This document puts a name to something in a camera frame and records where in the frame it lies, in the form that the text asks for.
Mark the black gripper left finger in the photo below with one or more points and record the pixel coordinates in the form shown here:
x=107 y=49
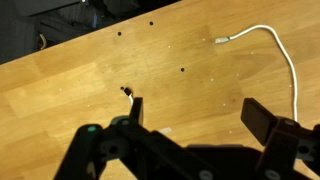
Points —
x=100 y=150

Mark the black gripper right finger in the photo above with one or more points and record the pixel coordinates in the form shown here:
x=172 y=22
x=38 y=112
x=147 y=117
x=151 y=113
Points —
x=280 y=140

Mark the small white tape piece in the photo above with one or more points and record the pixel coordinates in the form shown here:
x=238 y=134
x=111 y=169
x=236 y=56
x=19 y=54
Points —
x=165 y=130

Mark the black backpack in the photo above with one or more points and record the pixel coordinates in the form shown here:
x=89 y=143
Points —
x=73 y=20

